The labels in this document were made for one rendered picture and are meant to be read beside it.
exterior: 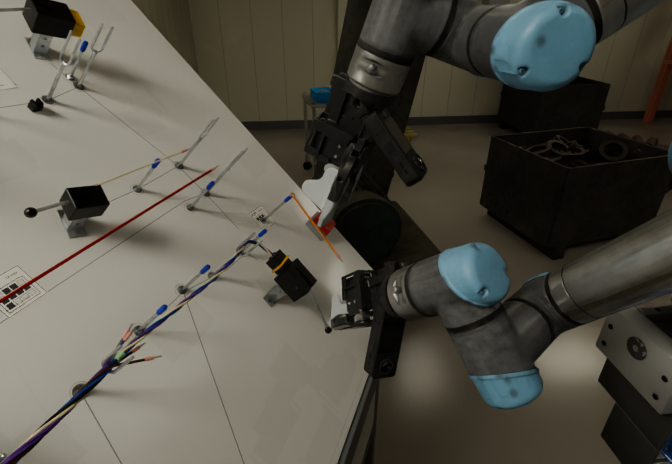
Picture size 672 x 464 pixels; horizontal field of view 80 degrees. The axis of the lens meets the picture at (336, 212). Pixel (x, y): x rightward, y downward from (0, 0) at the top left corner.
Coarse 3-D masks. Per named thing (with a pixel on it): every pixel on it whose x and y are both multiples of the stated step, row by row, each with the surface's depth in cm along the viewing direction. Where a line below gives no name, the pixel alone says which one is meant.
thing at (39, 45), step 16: (32, 0) 63; (48, 0) 65; (32, 16) 63; (48, 16) 63; (64, 16) 65; (32, 32) 64; (48, 32) 66; (64, 32) 67; (32, 48) 68; (48, 48) 69
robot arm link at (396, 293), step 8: (400, 272) 55; (392, 280) 56; (400, 280) 54; (392, 288) 54; (400, 288) 54; (392, 296) 55; (400, 296) 54; (392, 304) 55; (400, 304) 54; (408, 304) 53; (400, 312) 55; (408, 312) 53; (416, 312) 53; (408, 320) 56
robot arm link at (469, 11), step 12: (456, 0) 46; (468, 0) 47; (456, 12) 46; (468, 12) 46; (480, 12) 44; (456, 24) 46; (468, 24) 44; (444, 36) 47; (456, 36) 47; (432, 48) 48; (444, 48) 48; (456, 48) 47; (444, 60) 50; (456, 60) 49; (468, 60) 45
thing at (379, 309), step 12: (384, 312) 58; (372, 324) 60; (384, 324) 58; (396, 324) 59; (372, 336) 59; (384, 336) 58; (396, 336) 60; (372, 348) 59; (384, 348) 59; (396, 348) 60; (372, 360) 59; (384, 360) 59; (396, 360) 60; (372, 372) 59; (384, 372) 59
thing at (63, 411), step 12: (132, 324) 47; (108, 360) 43; (120, 360) 44; (144, 360) 45; (108, 372) 42; (96, 384) 41; (84, 396) 40; (60, 408) 38; (72, 408) 39; (48, 420) 37; (60, 420) 38; (36, 432) 36; (48, 432) 37; (24, 444) 35; (36, 444) 36; (12, 456) 34
